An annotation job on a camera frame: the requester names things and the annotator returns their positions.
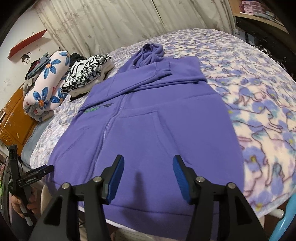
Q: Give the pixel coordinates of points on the row of pink boxes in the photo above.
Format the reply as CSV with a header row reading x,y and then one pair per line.
x,y
254,5

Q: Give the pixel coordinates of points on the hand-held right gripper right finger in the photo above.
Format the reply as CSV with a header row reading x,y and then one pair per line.
x,y
181,180

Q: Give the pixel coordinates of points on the dark red garment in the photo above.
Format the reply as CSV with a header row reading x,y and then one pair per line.
x,y
35,64

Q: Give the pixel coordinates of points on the orange wooden headboard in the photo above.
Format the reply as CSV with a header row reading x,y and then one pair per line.
x,y
13,120

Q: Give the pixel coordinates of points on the purple floral bed blanket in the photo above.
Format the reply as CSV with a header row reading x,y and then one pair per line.
x,y
254,104

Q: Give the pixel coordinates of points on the light blue bed sheet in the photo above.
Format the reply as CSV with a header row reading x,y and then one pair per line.
x,y
34,143

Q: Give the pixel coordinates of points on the black and white printed garment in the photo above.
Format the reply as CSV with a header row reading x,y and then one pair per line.
x,y
83,71

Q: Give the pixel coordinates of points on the red wall shelf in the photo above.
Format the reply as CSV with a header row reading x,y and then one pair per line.
x,y
25,45

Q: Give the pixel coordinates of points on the cream patterned curtain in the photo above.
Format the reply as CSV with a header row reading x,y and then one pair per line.
x,y
115,23

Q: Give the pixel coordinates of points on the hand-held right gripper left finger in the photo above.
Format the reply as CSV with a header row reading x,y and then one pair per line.
x,y
115,178

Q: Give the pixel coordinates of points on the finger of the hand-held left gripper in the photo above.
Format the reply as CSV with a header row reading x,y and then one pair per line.
x,y
45,169

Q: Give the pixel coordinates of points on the wooden shelf unit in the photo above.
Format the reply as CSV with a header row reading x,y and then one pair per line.
x,y
266,22

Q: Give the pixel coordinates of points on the black clothes heap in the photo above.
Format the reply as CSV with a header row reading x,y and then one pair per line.
x,y
75,59

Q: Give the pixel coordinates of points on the purple zip hoodie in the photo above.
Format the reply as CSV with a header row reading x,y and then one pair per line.
x,y
161,120

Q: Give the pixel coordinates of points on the black folded garment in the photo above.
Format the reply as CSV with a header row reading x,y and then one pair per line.
x,y
72,98

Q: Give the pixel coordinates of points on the face wall sticker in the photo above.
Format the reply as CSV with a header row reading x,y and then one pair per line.
x,y
26,58

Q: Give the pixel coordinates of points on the rolled pink blue-flower quilt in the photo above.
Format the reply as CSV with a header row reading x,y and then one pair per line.
x,y
44,92

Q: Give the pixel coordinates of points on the grey denim jeans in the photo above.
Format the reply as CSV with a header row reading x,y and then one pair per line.
x,y
37,67

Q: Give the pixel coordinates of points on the light blue chair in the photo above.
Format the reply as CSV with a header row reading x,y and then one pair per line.
x,y
283,222

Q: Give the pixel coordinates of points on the white labelled box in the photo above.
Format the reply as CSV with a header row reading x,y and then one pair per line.
x,y
239,33

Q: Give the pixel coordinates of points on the grey crumpled garment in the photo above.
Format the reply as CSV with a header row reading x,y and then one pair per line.
x,y
29,87

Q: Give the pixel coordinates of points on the person's left hand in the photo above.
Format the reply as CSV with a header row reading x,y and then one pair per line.
x,y
16,204

